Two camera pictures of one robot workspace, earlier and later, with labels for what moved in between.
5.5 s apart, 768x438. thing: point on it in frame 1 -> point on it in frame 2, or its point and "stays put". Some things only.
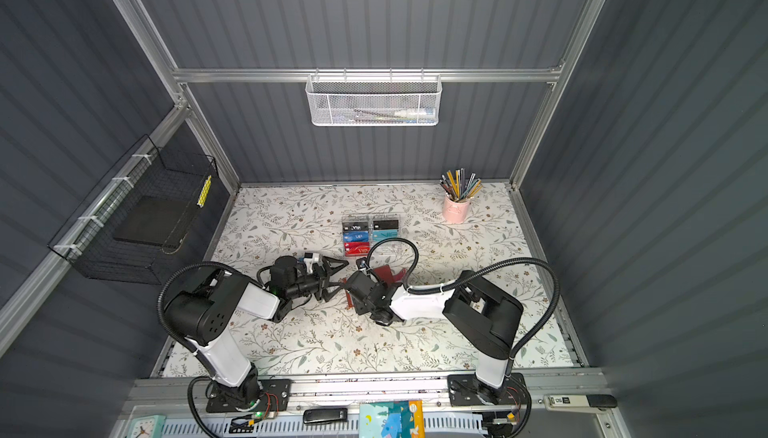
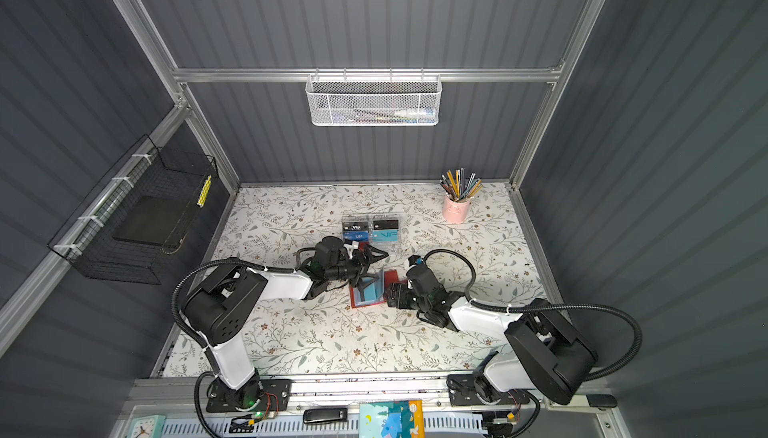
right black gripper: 360,308 -> 395,289
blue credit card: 383,234 stays put
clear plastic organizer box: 362,231 stays put
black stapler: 324,415 stays put
